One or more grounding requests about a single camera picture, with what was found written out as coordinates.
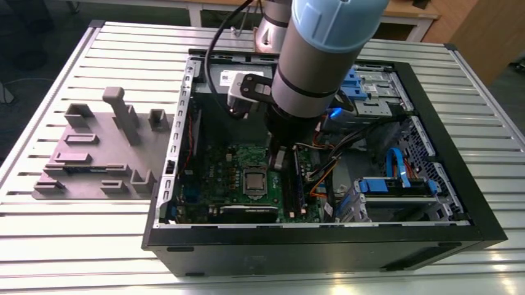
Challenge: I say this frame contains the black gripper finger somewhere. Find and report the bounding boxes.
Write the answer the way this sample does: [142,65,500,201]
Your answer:
[269,146,289,171]

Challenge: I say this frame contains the silver square CPU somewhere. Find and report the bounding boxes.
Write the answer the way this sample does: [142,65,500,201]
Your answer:
[248,172,266,189]

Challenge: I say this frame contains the metal socket cover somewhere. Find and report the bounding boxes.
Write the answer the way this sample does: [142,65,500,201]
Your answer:
[242,165,269,197]

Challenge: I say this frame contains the black RAM slot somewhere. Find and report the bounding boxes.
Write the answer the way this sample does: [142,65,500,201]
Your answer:
[292,146,308,216]
[282,168,296,216]

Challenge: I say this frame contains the green motherboard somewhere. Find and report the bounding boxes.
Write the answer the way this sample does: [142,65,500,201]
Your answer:
[174,143,325,224]

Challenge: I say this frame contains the grey power supply unit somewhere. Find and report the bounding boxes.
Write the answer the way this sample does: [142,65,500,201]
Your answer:
[191,64,280,142]

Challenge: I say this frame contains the black graphics card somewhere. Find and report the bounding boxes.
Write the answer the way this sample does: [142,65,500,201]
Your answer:
[207,204,280,224]

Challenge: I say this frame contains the blue plastic drive latch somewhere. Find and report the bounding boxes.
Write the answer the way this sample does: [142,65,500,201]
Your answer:
[340,72,369,101]

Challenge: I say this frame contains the silver optical drive cage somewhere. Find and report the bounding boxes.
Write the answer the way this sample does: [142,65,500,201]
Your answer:
[324,64,413,132]

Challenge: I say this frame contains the hard disk in blue carrier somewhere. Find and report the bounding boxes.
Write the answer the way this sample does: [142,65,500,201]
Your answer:
[354,177,439,197]

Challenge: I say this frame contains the black open PC case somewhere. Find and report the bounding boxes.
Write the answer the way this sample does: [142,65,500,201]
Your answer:
[142,47,509,277]

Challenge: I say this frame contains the silver disk bay cage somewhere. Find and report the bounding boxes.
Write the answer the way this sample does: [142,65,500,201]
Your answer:
[340,176,471,224]

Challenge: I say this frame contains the grey plastic parts rack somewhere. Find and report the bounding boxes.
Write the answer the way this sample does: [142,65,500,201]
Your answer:
[32,87,171,202]

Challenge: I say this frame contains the loose RAM stick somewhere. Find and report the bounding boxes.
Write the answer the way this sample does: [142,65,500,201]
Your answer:
[66,165,111,173]

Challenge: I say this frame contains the brown wooden cabinet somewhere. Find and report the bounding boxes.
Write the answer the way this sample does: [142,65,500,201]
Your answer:
[423,0,525,85]

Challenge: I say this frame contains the orange wire bundle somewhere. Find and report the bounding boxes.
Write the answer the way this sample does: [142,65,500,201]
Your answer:
[310,165,341,199]

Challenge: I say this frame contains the black wire bundle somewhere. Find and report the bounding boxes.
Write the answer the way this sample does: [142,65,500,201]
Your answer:
[308,115,412,181]

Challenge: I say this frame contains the thin red wire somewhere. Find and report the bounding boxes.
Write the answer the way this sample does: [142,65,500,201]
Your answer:
[183,132,197,173]

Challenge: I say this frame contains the black cable with metal plug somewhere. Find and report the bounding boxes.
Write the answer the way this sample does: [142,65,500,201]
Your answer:
[205,0,258,119]

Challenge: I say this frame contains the blue flat data wire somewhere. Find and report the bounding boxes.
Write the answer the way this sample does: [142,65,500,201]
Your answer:
[386,147,412,189]

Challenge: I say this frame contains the thin loose cable metal tip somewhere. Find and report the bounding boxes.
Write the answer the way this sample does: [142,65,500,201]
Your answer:
[229,0,264,37]

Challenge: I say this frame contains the wooden desk white frame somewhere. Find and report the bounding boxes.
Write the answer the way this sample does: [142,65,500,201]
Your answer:
[189,0,443,44]

